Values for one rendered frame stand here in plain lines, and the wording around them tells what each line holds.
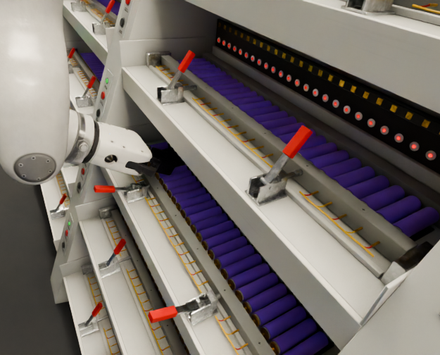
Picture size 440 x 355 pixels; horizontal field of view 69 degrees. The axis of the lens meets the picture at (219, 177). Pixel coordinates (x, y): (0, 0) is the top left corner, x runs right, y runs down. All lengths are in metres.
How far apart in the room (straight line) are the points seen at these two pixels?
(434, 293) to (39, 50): 0.44
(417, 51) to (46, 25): 0.38
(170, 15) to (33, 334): 0.85
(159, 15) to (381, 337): 0.63
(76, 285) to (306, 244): 0.77
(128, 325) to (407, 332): 0.52
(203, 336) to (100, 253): 0.41
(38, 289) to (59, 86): 0.80
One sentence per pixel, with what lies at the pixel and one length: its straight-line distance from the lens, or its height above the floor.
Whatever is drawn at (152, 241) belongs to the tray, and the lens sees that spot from 0.55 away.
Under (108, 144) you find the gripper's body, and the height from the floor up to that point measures 0.63.
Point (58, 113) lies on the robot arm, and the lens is 0.43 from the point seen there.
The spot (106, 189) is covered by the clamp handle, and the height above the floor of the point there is 0.54.
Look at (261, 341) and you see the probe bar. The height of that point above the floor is 0.56.
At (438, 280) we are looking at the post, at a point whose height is 0.78.
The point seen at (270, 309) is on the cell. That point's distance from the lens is 0.47.
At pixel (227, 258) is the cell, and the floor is 0.57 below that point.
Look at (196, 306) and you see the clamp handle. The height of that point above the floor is 0.54.
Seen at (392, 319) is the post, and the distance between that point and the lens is 0.28.
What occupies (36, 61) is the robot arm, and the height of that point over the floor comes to 0.75.
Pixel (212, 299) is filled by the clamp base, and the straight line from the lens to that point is 0.46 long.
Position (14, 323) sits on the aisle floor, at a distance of 1.07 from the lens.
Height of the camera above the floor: 0.86
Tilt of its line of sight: 24 degrees down
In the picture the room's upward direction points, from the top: 25 degrees clockwise
